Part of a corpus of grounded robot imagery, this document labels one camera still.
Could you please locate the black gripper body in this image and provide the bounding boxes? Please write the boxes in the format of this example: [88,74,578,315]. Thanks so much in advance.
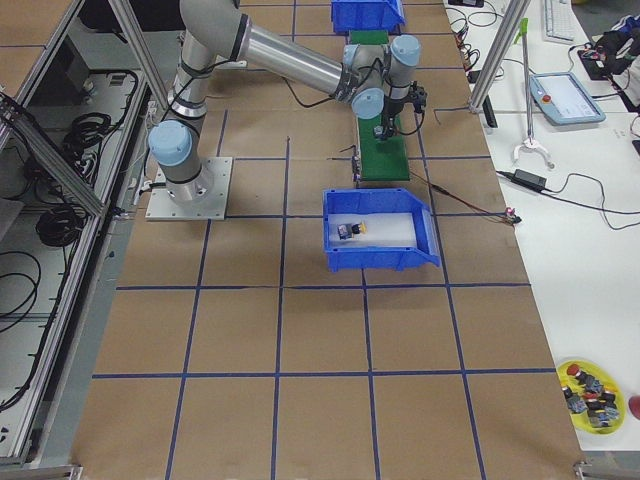
[381,97,400,138]

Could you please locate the yellow push button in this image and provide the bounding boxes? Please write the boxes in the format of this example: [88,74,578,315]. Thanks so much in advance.
[337,222,366,241]

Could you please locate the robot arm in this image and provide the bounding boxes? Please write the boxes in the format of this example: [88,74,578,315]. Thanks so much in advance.
[148,1,426,204]

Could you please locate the yellow plate of buttons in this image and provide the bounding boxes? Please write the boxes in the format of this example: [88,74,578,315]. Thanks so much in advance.
[556,359,626,435]

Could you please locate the green conveyor belt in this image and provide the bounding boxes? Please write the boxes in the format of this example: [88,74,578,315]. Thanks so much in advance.
[343,31,421,182]

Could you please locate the blue source bin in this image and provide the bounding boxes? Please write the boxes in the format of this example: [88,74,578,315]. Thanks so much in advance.
[331,0,405,33]

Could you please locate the white foam pad destination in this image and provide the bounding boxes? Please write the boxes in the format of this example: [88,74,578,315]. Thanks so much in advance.
[324,213,417,248]

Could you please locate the blue destination bin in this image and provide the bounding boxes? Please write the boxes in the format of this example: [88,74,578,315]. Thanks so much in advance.
[323,188,441,272]

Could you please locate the white grabber tool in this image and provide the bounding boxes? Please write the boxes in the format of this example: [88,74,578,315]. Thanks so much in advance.
[513,18,555,170]

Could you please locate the black power adapter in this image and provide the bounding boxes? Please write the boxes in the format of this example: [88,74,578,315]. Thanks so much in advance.
[512,169,547,192]

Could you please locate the teach pendant tablet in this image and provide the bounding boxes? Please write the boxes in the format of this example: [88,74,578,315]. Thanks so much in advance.
[529,72,606,126]

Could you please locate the white keyboard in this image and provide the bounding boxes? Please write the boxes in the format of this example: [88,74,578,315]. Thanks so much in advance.
[542,0,576,44]

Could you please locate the aluminium frame post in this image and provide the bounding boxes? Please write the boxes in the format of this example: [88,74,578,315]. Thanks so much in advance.
[469,0,530,119]

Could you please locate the red black conveyor wire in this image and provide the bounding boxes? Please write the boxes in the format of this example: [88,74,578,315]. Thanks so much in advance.
[410,169,522,225]

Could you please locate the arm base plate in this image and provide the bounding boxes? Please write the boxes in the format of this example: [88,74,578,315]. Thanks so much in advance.
[146,157,233,221]

